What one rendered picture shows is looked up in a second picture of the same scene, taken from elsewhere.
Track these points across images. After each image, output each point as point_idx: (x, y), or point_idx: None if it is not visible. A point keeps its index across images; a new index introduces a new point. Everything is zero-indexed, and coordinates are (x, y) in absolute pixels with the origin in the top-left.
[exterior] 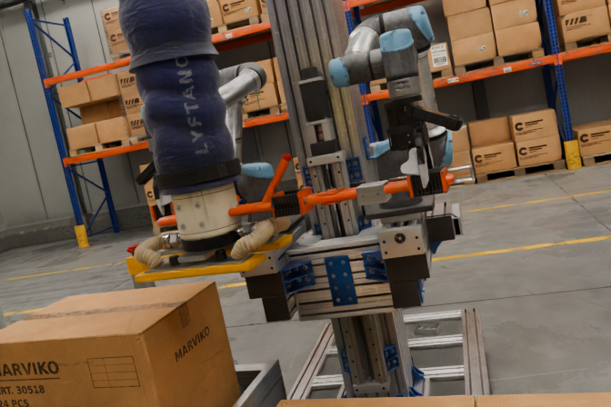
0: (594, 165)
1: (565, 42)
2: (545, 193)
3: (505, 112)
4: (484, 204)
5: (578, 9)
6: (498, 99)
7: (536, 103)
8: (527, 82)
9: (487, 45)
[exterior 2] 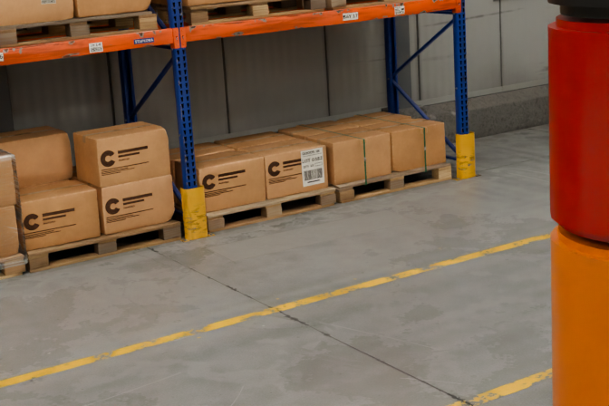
0: (225, 231)
1: (192, 7)
2: (217, 303)
3: (37, 116)
4: (122, 334)
5: None
6: (26, 90)
7: (93, 101)
8: (80, 60)
9: None
